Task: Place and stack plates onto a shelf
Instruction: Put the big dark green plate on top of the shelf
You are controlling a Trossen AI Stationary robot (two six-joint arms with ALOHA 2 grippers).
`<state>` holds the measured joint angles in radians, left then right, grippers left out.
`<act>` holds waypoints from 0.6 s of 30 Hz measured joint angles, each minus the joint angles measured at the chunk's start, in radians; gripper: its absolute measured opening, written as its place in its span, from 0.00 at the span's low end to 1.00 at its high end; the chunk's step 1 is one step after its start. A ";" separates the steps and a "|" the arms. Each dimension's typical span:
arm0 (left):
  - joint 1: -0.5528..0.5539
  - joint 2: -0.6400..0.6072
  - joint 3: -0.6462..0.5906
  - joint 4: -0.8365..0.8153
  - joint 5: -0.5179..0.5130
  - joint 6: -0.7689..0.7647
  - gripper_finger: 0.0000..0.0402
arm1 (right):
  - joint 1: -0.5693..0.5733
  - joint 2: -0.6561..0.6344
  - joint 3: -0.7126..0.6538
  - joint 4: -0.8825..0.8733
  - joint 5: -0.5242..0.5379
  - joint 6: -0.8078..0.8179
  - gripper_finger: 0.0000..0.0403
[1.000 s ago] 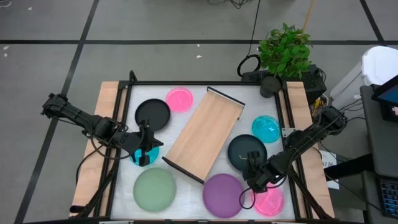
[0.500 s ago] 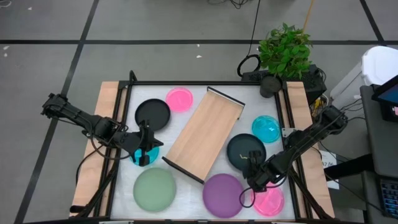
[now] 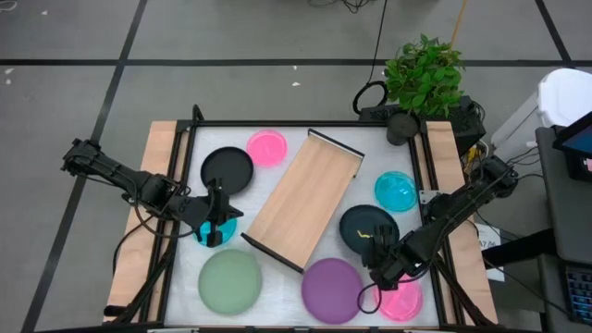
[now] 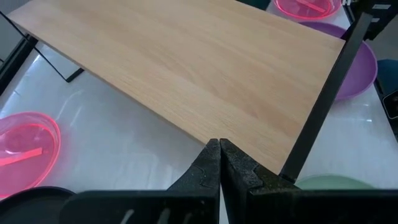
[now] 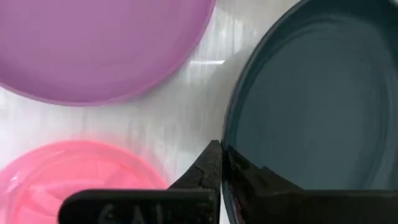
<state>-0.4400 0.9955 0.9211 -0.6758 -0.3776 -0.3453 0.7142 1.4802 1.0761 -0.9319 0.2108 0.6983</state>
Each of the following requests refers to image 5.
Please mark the dark slate large plate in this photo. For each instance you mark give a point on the dark slate large plate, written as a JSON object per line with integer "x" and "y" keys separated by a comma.
{"x": 311, "y": 109}

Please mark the pink translucent small plate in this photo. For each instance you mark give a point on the pink translucent small plate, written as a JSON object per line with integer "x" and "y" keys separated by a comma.
{"x": 37, "y": 180}

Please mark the purple large plate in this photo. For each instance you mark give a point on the purple large plate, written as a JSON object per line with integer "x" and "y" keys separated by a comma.
{"x": 93, "y": 46}

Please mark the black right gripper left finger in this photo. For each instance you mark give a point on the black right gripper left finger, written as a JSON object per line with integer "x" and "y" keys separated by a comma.
{"x": 202, "y": 199}

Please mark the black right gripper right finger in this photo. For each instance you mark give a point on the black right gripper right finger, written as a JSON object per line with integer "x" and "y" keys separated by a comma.
{"x": 280, "y": 205}

